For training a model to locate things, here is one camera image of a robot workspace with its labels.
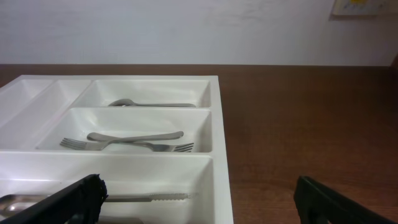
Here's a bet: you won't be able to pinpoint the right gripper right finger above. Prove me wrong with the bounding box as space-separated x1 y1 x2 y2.
294 176 395 224

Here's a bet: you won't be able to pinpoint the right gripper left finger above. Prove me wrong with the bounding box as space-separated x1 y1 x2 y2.
1 174 108 224

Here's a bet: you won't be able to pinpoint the silver fork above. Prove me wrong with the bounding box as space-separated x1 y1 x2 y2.
60 131 184 151
86 131 194 152

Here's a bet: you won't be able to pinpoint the long metal tweezers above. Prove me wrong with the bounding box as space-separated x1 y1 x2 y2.
1 194 192 218

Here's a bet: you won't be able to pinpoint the silver tablespoon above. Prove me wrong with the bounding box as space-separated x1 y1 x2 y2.
109 99 196 108

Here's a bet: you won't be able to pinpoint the white plastic cutlery tray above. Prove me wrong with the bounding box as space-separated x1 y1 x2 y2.
1 75 233 223

